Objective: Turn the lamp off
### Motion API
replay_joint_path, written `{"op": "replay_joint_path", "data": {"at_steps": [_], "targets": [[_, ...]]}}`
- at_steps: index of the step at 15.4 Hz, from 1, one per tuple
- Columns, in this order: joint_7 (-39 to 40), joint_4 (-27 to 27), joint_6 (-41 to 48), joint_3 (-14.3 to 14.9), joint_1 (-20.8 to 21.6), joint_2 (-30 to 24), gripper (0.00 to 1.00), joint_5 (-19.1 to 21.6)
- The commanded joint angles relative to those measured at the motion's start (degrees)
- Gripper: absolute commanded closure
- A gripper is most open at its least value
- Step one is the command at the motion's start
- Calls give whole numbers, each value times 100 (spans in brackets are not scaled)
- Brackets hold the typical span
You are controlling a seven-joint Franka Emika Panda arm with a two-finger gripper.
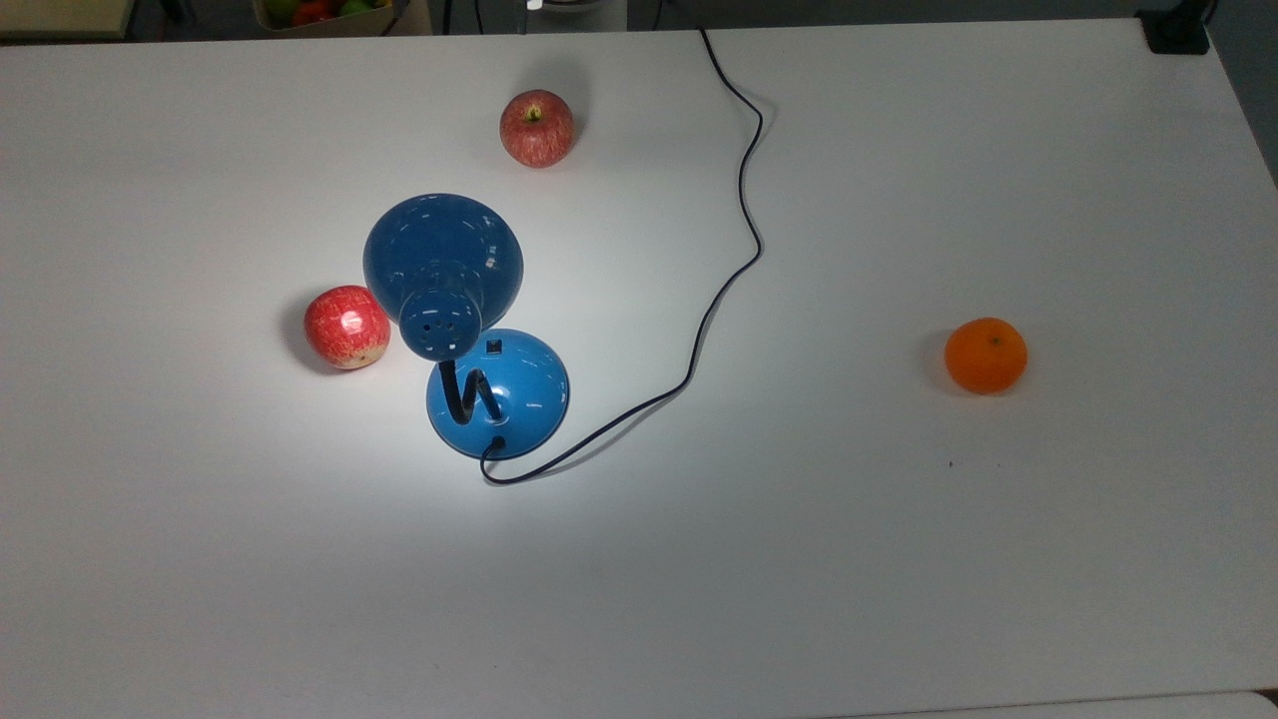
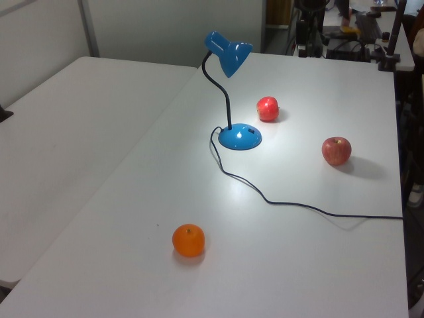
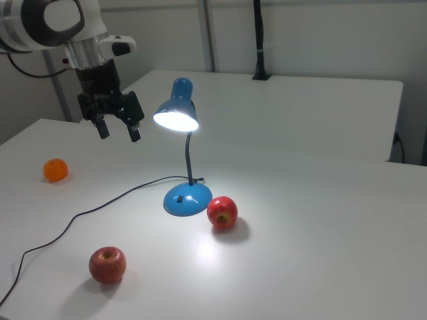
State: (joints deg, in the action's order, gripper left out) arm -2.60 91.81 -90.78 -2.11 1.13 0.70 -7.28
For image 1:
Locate blue desk lamp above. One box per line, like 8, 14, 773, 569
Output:
361, 193, 571, 461

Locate red apple with stem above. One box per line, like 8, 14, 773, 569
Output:
499, 89, 576, 170

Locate red apple with glossy highlight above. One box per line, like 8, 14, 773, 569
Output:
304, 285, 392, 371

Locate orange mandarin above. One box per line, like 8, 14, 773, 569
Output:
944, 317, 1029, 395

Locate cardboard box of fruit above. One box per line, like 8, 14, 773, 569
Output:
253, 0, 432, 39

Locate black table clamp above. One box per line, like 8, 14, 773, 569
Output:
1136, 0, 1213, 56

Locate yellow wooden furniture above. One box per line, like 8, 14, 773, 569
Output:
0, 0, 137, 40

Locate black lamp power cable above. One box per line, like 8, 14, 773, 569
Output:
480, 28, 766, 487

